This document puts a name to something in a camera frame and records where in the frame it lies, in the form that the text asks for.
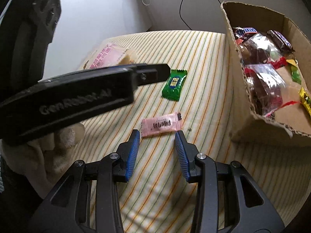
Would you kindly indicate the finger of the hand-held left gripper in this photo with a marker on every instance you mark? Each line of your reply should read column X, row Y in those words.
column 153, row 74

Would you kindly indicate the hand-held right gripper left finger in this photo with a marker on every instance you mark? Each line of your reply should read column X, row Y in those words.
column 132, row 155

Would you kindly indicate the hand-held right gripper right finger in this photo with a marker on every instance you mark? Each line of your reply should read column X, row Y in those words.
column 182, row 155

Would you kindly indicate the dark green candy packet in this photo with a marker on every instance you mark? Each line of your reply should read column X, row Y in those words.
column 174, row 85

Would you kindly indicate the pink candy packet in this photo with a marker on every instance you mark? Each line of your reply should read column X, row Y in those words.
column 161, row 125

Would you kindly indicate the brown cardboard box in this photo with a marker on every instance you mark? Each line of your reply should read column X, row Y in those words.
column 238, row 106

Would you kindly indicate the blue brown chocolate bar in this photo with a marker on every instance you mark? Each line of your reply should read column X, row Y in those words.
column 245, row 32

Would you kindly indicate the clear red-edged bag of dates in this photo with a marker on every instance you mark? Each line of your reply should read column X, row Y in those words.
column 260, row 49
column 267, row 87

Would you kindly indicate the long dark chocolate bar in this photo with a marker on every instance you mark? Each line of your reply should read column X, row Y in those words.
column 280, row 40

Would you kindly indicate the yellow snack packet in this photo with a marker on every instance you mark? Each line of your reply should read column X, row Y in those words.
column 306, row 100

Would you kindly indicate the light green candy packet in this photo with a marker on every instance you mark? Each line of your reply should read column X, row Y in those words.
column 296, row 76

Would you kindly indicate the person's left hand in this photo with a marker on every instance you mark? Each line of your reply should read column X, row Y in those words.
column 48, row 160

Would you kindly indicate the striped yellow blanket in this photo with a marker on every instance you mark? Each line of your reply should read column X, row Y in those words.
column 158, row 199

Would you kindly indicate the bagged sliced bread loaf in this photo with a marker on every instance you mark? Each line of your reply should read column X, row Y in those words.
column 107, row 54

